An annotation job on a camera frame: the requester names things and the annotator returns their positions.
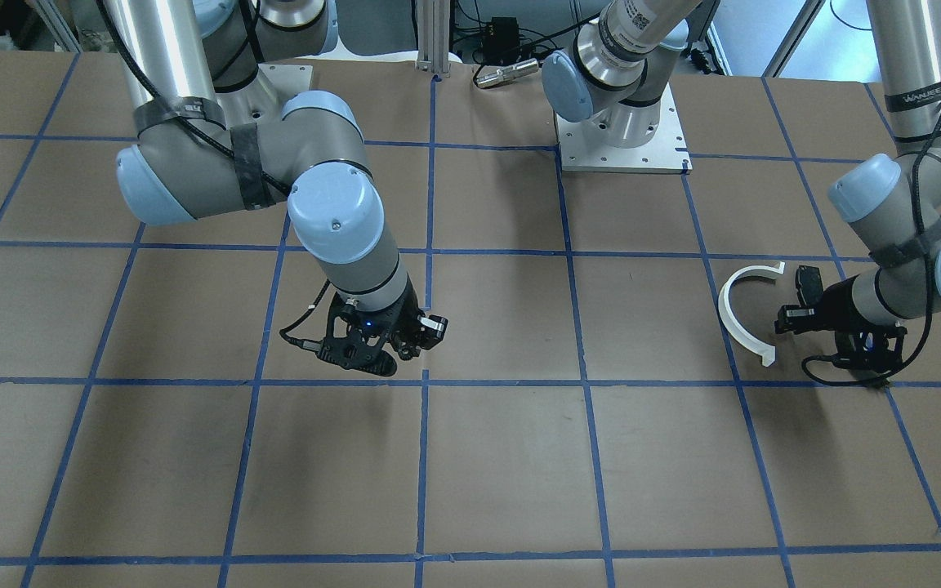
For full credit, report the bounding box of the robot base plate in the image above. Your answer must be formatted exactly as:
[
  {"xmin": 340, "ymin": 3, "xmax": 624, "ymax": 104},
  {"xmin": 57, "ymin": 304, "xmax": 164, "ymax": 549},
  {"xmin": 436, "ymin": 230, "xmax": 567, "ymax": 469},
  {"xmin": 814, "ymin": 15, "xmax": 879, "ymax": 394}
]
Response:
[
  {"xmin": 554, "ymin": 86, "xmax": 692, "ymax": 174},
  {"xmin": 242, "ymin": 64, "xmax": 314, "ymax": 115}
]

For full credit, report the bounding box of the aluminium frame post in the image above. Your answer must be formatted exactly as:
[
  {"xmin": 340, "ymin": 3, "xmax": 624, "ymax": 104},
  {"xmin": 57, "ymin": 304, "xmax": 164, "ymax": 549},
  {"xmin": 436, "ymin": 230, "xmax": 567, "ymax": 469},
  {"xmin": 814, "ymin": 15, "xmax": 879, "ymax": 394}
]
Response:
[{"xmin": 413, "ymin": 0, "xmax": 452, "ymax": 79}]

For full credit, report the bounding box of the silver cylinder connector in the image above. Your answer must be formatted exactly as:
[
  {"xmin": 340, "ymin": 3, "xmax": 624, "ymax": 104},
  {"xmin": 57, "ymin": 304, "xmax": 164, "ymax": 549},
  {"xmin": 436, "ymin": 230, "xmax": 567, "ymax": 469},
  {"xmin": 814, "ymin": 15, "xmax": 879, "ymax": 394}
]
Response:
[{"xmin": 473, "ymin": 59, "xmax": 539, "ymax": 90}]

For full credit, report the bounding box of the black brake pad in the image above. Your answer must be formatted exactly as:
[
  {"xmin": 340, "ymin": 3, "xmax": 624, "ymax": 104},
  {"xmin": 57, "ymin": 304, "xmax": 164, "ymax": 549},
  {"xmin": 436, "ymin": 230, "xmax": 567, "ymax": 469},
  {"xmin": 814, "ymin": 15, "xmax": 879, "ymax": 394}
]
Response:
[{"xmin": 794, "ymin": 265, "xmax": 824, "ymax": 306}]

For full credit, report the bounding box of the green curved brake shoe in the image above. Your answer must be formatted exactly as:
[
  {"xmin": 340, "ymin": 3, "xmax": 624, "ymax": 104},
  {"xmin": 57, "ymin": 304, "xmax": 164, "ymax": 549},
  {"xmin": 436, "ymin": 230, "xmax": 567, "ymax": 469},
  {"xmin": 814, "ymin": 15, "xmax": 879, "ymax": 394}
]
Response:
[{"xmin": 860, "ymin": 373, "xmax": 894, "ymax": 390}]

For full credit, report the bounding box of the white semicircular plastic clamp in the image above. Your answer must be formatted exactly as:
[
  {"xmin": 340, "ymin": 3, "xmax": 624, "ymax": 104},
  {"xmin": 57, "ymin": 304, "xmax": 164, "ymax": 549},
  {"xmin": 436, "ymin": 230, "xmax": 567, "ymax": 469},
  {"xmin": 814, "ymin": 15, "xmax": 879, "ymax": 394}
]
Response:
[{"xmin": 718, "ymin": 261, "xmax": 787, "ymax": 368}]

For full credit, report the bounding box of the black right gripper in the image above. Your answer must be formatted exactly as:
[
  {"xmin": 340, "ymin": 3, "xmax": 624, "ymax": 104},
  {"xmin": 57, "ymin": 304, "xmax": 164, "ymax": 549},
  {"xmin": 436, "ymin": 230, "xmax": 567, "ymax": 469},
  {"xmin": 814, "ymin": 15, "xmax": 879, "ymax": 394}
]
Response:
[{"xmin": 317, "ymin": 292, "xmax": 448, "ymax": 377}]

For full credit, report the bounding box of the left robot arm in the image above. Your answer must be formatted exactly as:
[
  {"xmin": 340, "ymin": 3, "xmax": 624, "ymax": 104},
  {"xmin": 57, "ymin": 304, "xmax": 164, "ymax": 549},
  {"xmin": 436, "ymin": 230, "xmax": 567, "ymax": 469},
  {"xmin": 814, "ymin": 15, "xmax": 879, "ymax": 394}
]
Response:
[{"xmin": 542, "ymin": 1, "xmax": 941, "ymax": 379}]

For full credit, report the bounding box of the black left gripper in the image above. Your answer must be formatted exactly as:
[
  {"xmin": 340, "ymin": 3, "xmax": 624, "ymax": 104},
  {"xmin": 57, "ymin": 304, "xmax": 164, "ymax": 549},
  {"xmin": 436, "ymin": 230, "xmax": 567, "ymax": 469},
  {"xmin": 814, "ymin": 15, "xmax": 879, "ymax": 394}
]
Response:
[{"xmin": 774, "ymin": 279, "xmax": 907, "ymax": 376}]

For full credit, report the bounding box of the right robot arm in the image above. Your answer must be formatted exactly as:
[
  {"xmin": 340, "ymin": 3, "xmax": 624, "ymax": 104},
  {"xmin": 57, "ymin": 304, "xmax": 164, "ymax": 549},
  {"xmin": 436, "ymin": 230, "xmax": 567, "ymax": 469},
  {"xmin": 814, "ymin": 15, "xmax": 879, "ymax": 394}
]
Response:
[{"xmin": 97, "ymin": 1, "xmax": 448, "ymax": 376}]

